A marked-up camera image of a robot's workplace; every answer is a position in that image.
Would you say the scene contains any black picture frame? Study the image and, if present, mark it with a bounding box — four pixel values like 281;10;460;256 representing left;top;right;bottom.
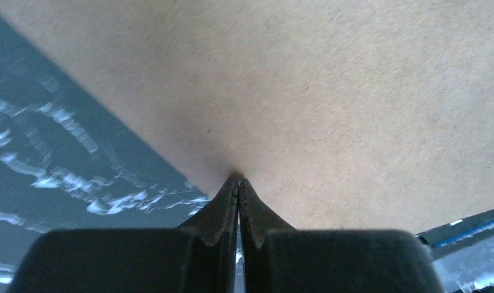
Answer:
415;209;494;260

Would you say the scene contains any brown cardboard backing board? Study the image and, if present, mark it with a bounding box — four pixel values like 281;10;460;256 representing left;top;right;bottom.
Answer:
0;1;494;233

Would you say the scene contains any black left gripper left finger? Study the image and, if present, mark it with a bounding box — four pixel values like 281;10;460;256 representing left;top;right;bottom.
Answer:
8;177;239;292

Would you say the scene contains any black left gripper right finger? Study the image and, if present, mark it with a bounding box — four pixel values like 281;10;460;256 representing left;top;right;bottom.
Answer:
238;179;443;292

